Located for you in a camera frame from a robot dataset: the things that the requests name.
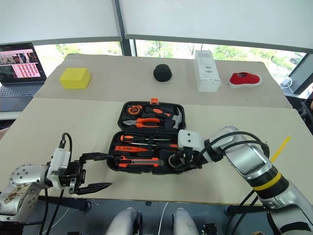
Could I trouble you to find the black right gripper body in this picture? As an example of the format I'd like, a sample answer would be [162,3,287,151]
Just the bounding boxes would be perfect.
[180,146,204,168]

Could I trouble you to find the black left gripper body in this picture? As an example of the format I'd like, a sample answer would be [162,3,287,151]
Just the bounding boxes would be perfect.
[58,160,87,193]

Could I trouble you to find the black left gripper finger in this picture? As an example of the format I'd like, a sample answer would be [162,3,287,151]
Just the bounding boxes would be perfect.
[69,178,113,196]
[78,152,108,169]

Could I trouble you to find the black tape roll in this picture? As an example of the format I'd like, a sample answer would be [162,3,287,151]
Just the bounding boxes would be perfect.
[168,153,182,170]

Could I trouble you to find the black orange handled screwdriver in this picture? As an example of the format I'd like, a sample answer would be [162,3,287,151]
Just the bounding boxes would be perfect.
[119,134,172,143]
[129,142,179,150]

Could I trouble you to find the orange tester pen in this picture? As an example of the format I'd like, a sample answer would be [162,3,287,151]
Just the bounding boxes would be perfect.
[114,145,150,152]

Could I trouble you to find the orange black utility knife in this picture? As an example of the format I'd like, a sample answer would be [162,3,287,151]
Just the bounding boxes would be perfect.
[117,156,164,169]

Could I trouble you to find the black tool case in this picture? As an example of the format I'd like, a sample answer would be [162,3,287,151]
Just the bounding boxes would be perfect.
[107,97,187,175]

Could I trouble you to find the black orange claw hammer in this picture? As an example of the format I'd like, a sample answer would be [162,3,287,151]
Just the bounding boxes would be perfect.
[143,105,183,130]

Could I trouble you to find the black orange tape measure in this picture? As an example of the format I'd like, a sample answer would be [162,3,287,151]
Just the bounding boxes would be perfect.
[127,104,143,116]

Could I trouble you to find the yellow sponge block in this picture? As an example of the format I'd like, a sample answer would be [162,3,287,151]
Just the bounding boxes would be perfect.
[59,67,92,90]

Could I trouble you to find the black dome object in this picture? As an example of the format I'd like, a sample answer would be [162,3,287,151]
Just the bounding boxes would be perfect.
[153,64,173,82]

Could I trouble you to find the tall white box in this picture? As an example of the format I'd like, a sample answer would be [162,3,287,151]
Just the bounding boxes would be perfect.
[194,49,222,93]

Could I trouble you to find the yellow strip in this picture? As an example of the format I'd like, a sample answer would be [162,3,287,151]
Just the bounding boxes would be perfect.
[269,136,292,163]

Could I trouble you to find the red white shoe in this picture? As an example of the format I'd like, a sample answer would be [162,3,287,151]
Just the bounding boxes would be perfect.
[227,71,263,88]

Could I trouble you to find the open laptop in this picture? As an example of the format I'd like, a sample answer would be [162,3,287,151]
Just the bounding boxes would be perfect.
[0,42,47,99]

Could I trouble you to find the black chair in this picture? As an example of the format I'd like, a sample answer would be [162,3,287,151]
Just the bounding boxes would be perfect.
[285,94,313,134]

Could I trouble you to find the white roller blind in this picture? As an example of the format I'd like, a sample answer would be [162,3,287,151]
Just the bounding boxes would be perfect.
[118,0,313,53]
[0,0,123,47]

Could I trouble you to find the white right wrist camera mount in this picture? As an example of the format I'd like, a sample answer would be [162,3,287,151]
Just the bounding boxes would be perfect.
[177,129,211,164]

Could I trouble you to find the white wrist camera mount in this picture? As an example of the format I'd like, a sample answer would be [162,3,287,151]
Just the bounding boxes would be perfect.
[177,129,211,164]
[45,147,72,191]

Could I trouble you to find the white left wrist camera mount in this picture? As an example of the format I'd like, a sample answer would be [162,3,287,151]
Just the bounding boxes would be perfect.
[45,147,72,191]

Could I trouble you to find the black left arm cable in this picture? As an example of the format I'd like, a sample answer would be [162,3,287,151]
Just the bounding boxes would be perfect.
[38,132,73,235]

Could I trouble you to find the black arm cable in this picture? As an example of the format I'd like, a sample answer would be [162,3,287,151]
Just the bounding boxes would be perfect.
[194,131,271,235]
[38,132,73,235]

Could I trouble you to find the orange handled pliers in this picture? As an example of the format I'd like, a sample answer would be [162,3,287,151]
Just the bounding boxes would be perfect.
[123,117,161,129]

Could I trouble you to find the white cable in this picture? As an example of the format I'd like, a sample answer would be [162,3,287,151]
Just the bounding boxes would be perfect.
[158,201,170,235]

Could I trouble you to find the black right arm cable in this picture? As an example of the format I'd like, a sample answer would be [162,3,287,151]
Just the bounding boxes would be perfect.
[194,131,271,235]

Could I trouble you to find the grey window frame post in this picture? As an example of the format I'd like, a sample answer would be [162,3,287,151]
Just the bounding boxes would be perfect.
[112,0,137,57]

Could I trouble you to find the white charger with cable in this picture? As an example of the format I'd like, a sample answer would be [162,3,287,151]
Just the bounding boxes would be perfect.
[280,76,293,89]

